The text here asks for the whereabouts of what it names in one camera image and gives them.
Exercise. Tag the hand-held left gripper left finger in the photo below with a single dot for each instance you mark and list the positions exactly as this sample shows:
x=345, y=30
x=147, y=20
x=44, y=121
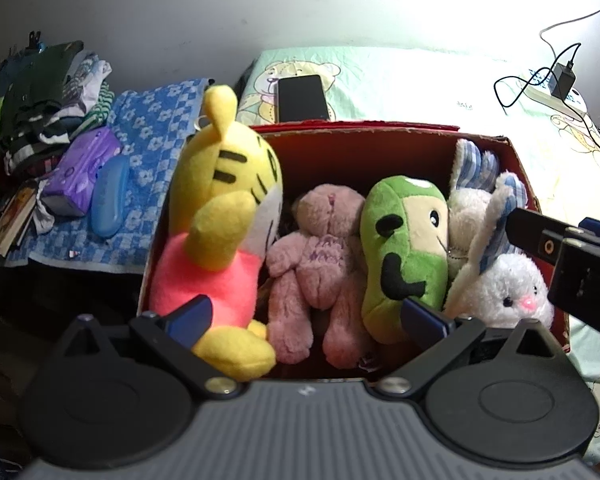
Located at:
x=190, y=317

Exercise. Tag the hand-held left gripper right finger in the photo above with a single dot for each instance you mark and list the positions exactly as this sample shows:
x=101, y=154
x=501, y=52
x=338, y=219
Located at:
x=425, y=322

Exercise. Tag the small white rabbit plush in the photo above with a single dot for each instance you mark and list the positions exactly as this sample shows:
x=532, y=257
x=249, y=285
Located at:
x=500, y=290

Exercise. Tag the green bean plush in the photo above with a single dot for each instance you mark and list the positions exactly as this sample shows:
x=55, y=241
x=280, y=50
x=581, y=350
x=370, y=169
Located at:
x=410, y=240

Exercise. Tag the white rabbit plush plaid ears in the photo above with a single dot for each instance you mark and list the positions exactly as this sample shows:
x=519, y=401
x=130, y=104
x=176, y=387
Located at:
x=462, y=215

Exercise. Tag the pink bear plush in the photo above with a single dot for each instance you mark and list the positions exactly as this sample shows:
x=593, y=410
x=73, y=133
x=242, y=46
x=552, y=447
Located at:
x=315, y=260

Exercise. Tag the yellow tiger plush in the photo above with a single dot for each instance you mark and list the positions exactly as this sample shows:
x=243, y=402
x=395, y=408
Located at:
x=215, y=185

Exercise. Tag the red cardboard box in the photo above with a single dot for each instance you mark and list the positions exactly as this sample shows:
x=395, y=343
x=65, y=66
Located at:
x=355, y=155

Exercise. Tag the white power strip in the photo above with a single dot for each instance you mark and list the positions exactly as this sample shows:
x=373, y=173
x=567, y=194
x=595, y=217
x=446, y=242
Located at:
x=575, y=102

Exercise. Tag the blue glasses case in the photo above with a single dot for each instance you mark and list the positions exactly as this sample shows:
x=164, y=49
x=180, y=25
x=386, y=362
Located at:
x=107, y=200

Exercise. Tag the black charger adapter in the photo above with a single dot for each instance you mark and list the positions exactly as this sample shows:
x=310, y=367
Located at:
x=561, y=82

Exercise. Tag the blue floral towel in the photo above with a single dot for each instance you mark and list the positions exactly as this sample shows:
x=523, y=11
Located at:
x=145, y=160

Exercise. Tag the purple tissue pack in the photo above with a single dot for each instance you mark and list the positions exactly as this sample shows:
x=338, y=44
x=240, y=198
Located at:
x=80, y=170

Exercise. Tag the stack of books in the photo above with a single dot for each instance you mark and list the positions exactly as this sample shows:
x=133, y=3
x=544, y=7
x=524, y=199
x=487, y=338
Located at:
x=15, y=215

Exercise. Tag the printed baby blanket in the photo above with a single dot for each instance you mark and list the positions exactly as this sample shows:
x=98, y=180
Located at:
x=430, y=90

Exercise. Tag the black smartphone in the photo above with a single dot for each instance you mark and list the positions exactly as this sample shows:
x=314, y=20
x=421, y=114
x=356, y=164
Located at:
x=300, y=100

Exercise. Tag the pile of clothes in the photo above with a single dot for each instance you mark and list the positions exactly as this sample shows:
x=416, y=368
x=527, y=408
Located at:
x=35, y=95

